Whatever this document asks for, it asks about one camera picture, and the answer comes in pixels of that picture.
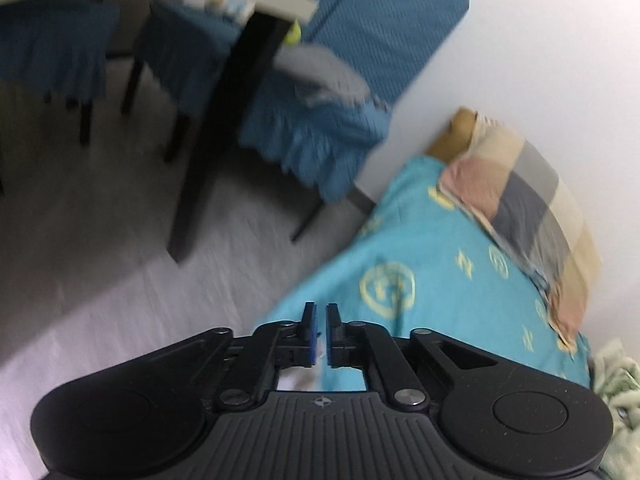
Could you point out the teal printed bed sheet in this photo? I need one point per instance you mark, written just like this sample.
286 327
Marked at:
440 290

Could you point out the yellow green object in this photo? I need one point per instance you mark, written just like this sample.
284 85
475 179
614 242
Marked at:
295 35

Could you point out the white shirt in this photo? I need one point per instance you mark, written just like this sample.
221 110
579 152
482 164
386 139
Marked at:
295 382

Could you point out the table with black legs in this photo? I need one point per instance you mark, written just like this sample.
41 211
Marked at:
235 110

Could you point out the mustard yellow pillow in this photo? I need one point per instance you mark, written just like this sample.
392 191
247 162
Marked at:
455 137

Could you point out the plaid pillow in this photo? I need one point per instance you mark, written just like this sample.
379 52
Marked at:
530 215

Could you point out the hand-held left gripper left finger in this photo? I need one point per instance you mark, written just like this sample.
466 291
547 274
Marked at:
312 332

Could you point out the blue covered chair with backrest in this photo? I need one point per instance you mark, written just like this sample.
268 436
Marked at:
350 90

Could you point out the grey cloth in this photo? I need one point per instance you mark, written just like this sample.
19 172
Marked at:
325 72

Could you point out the pale green blanket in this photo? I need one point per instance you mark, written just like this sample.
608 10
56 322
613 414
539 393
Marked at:
617 400

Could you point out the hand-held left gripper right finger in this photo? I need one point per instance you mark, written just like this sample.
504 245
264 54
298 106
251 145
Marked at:
330 332

